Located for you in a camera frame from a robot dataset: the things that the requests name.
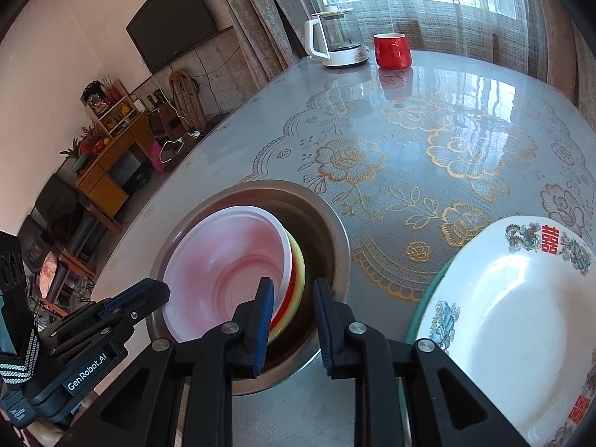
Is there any white sheer curtain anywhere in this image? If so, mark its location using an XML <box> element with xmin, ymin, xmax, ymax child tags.
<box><xmin>302</xmin><ymin>0</ymin><xmax>546</xmax><ymax>75</ymax></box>

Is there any pink bag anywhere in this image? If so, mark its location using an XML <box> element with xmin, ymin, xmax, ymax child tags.
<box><xmin>149</xmin><ymin>142</ymin><xmax>167</xmax><ymax>173</ymax></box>

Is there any white electric glass kettle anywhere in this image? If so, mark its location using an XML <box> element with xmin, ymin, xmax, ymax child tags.
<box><xmin>304</xmin><ymin>6</ymin><xmax>371</xmax><ymax>69</ymax></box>

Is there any wooden folding chair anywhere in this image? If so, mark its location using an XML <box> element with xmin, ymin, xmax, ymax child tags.
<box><xmin>168</xmin><ymin>69</ymin><xmax>208</xmax><ymax>130</ymax></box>

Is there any black speaker box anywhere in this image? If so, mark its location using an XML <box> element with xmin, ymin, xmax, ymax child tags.
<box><xmin>148</xmin><ymin>107</ymin><xmax>171</xmax><ymax>139</ymax></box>

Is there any red mug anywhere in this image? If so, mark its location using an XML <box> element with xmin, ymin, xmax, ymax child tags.
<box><xmin>373</xmin><ymin>32</ymin><xmax>413</xmax><ymax>70</ymax></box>

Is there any yellow plastic bowl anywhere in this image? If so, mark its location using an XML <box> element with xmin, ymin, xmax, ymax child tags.
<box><xmin>267</xmin><ymin>230</ymin><xmax>307</xmax><ymax>343</ymax></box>

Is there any wooden shelf with ornaments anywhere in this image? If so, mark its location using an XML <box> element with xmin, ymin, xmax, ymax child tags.
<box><xmin>81</xmin><ymin>74</ymin><xmax>145</xmax><ymax>133</ymax></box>

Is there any black wall television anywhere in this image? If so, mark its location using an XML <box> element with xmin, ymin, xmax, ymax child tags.
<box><xmin>126</xmin><ymin>0</ymin><xmax>220</xmax><ymax>75</ymax></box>

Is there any wooden sideboard cabinet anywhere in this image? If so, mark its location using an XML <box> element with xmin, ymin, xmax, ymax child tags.
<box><xmin>60</xmin><ymin>114</ymin><xmax>156</xmax><ymax>206</ymax></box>

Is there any dark chair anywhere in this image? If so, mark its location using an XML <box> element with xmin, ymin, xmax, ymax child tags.
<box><xmin>28</xmin><ymin>174</ymin><xmax>96</xmax><ymax>245</ymax></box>

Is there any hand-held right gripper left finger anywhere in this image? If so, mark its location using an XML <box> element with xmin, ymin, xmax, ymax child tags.
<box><xmin>86</xmin><ymin>277</ymin><xmax>275</xmax><ymax>447</ymax></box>

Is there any stainless steel bowl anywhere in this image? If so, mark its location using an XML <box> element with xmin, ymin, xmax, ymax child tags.
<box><xmin>148</xmin><ymin>179</ymin><xmax>352</xmax><ymax>396</ymax></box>

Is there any large white floral plate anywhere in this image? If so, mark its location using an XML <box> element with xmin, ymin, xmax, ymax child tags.
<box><xmin>416</xmin><ymin>215</ymin><xmax>596</xmax><ymax>447</ymax></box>

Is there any lace floral tablecloth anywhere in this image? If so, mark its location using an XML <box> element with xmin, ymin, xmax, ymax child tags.
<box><xmin>93</xmin><ymin>49</ymin><xmax>596</xmax><ymax>447</ymax></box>

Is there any white power strip cable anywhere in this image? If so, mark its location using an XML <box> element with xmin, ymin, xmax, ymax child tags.
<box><xmin>161</xmin><ymin>128</ymin><xmax>202</xmax><ymax>165</ymax></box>

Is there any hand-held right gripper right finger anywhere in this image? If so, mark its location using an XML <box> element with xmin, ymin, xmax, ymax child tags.
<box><xmin>313</xmin><ymin>278</ymin><xmax>532</xmax><ymax>447</ymax></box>

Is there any person's left forearm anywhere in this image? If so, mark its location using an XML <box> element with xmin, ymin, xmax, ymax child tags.
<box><xmin>0</xmin><ymin>289</ymin><xmax>42</xmax><ymax>386</ymax></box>

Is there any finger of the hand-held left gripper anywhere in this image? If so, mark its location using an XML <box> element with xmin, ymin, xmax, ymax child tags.
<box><xmin>39</xmin><ymin>278</ymin><xmax>171</xmax><ymax>352</ymax></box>

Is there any beige patterned curtain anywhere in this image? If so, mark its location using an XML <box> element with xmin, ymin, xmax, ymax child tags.
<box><xmin>535</xmin><ymin>0</ymin><xmax>596</xmax><ymax>132</ymax></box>
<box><xmin>207</xmin><ymin>0</ymin><xmax>322</xmax><ymax>81</ymax></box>

